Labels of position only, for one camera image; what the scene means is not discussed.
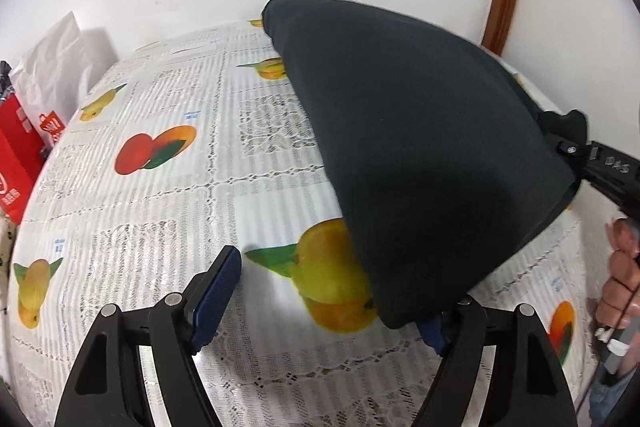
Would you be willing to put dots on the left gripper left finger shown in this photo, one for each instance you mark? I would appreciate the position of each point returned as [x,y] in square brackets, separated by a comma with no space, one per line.
[106,385]

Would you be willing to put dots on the black sweatshirt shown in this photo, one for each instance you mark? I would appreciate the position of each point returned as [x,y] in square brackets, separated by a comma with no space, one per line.
[441,162]

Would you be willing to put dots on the person's right hand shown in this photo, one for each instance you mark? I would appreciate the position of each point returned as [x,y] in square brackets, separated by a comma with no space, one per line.
[619,301]

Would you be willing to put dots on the white dotted cloth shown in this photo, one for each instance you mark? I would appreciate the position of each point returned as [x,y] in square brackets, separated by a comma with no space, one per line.
[8,235]

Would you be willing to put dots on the fruit print tablecloth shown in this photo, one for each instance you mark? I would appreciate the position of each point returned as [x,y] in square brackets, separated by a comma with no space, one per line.
[196,150]

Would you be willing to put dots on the red paper bag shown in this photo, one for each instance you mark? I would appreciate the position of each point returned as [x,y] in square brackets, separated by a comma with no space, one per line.
[20,158]

